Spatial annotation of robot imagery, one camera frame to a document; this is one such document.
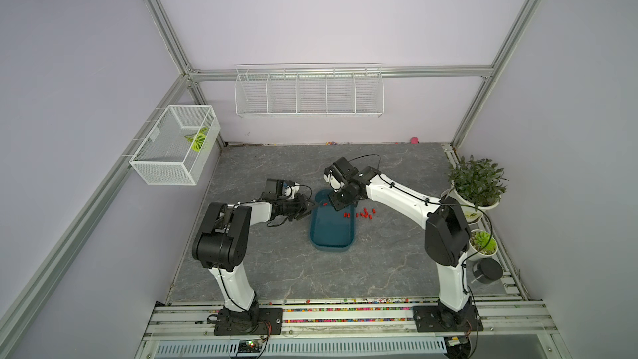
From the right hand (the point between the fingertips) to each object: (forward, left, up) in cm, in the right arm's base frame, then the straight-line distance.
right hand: (334, 200), depth 90 cm
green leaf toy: (+11, +45, +20) cm, 51 cm away
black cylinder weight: (-24, -49, -5) cm, 54 cm away
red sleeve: (+1, -16, -10) cm, 19 cm away
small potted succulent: (-16, -46, 0) cm, 49 cm away
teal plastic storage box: (-8, +1, -8) cm, 11 cm away
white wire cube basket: (+5, +55, +18) cm, 58 cm away
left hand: (-1, +7, -4) cm, 8 cm away
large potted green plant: (0, -48, +10) cm, 49 cm away
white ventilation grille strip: (-43, -27, -10) cm, 52 cm away
